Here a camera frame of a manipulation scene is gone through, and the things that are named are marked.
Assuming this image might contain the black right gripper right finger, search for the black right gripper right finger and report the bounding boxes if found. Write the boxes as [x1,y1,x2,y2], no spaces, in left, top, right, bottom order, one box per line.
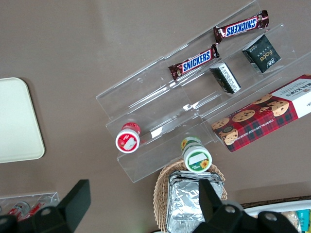
[191,180,258,233]

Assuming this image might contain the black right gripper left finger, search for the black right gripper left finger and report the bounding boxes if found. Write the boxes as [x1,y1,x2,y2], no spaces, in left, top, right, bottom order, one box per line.
[17,179,92,233]

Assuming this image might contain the oval wicker basket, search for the oval wicker basket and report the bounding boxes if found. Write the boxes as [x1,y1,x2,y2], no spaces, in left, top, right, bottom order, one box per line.
[153,159,229,233]

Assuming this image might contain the cream rectangular tray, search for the cream rectangular tray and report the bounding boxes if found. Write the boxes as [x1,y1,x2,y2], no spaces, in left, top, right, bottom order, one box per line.
[0,77,46,164]

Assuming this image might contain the stacked aluminium foil trays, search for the stacked aluminium foil trays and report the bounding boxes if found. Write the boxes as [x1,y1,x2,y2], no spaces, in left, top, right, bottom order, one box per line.
[166,169,223,233]

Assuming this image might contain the red cola bottle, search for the red cola bottle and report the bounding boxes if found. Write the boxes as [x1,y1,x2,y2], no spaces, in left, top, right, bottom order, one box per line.
[24,202,47,220]
[7,201,31,220]

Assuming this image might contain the clear acrylic bottle rack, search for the clear acrylic bottle rack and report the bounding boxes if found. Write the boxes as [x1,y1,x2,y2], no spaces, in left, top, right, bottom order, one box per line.
[0,191,60,221]

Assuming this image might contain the green yogurt cup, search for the green yogurt cup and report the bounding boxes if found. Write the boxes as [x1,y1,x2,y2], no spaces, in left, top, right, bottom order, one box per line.
[180,136,213,173]

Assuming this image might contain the white rectangular snack bin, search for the white rectangular snack bin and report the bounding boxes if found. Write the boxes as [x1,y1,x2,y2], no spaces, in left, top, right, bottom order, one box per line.
[242,200,311,233]

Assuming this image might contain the clear bag of rice snacks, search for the clear bag of rice snacks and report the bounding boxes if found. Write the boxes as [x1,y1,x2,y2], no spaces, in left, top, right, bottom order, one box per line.
[279,211,301,233]

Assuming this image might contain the red yogurt cup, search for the red yogurt cup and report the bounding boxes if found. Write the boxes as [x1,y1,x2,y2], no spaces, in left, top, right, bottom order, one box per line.
[115,122,142,153]

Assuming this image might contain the teal snack pack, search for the teal snack pack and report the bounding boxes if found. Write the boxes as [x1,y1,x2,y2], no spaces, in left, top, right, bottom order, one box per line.
[296,210,311,233]

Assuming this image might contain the red Walkers cookie box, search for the red Walkers cookie box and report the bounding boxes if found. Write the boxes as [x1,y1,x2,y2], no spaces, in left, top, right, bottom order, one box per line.
[210,74,311,153]

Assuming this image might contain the clear acrylic stepped shelf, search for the clear acrylic stepped shelf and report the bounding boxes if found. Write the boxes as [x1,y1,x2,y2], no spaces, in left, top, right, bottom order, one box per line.
[95,0,311,184]

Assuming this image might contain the black box white label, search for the black box white label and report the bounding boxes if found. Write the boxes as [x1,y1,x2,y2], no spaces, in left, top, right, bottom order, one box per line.
[209,62,242,94]

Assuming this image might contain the Snickers chocolate bar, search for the Snickers chocolate bar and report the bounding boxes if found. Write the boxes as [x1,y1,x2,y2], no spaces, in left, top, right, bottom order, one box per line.
[213,10,270,44]
[168,43,221,81]

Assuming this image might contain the black box gold print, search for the black box gold print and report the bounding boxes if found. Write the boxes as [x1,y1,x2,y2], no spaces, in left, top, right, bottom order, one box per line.
[242,33,282,73]

